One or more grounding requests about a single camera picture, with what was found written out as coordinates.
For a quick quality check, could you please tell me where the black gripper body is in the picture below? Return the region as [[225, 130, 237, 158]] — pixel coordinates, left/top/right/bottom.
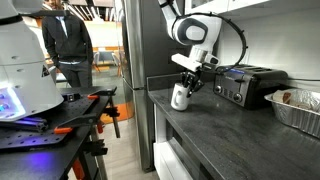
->
[[181, 68, 203, 84]]

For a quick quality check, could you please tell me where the white ceramic mug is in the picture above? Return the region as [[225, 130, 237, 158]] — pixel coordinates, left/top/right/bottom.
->
[[170, 82, 192, 112]]

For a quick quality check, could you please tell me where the white under-counter appliance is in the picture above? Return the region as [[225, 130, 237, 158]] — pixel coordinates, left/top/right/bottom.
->
[[152, 103, 218, 180]]

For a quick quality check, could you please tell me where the stainless steel refrigerator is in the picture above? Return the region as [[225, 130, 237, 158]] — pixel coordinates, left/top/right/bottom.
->
[[116, 0, 220, 174]]

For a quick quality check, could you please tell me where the black four-slot toaster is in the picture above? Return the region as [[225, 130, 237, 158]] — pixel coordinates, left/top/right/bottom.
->
[[212, 64, 290, 111]]

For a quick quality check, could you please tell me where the black bar clamp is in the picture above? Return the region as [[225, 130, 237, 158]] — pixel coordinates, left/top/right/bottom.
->
[[103, 96, 122, 139]]

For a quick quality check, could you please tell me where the foil-wrapped food roll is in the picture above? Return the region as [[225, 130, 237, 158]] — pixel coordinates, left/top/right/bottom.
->
[[271, 88, 320, 113]]

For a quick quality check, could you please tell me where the aluminium foil tray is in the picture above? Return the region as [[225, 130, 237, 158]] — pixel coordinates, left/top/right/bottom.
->
[[263, 92, 320, 140]]

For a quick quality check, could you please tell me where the small black box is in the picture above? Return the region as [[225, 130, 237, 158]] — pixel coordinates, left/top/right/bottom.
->
[[61, 91, 82, 103]]

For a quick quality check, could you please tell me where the person in dark sweater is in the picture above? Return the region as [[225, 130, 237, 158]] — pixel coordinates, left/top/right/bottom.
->
[[41, 0, 95, 89]]

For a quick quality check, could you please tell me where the aluminium extrusion bar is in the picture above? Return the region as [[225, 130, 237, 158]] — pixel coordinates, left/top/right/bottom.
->
[[0, 116, 50, 133]]

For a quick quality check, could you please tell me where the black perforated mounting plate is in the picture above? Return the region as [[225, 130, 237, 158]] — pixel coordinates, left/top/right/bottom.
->
[[0, 95, 102, 152]]

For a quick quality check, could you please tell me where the black workbench table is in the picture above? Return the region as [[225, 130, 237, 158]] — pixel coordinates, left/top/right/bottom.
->
[[0, 85, 118, 180]]

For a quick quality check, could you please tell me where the white wall cabinet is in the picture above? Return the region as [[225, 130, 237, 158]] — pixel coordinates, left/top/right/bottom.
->
[[183, 0, 320, 25]]

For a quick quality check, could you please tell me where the orange-handled black clamp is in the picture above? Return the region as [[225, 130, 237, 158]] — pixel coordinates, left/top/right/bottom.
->
[[86, 85, 118, 101], [53, 114, 101, 136]]

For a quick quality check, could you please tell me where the black toaster power cord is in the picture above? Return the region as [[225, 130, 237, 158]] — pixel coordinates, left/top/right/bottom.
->
[[287, 77, 320, 83]]

